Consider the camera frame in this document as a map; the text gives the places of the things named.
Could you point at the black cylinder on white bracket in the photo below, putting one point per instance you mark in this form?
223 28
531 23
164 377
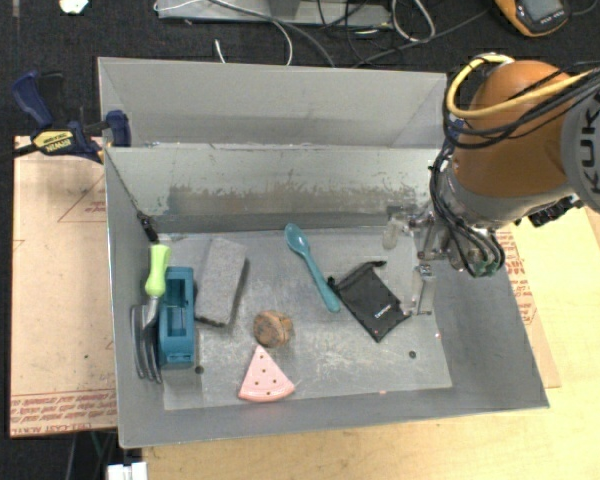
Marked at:
550 214

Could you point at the grey metal bin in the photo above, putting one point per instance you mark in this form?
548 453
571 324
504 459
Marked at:
330 368

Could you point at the brown cardboard board, red print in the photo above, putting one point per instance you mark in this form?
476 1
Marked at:
60 278

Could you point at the pink toy watermelon slice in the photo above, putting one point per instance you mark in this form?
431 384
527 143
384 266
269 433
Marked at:
265 380

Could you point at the teal plastic box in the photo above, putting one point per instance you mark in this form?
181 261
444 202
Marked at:
177 338

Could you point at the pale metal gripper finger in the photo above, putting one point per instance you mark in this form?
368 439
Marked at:
391 235
424 288

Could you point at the teal plastic spoon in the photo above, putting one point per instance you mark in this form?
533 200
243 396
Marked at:
312 268

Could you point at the black fabric pouch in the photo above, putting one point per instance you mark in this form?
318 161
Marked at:
372 303

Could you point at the grey sponge block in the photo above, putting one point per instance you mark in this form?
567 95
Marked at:
220 283

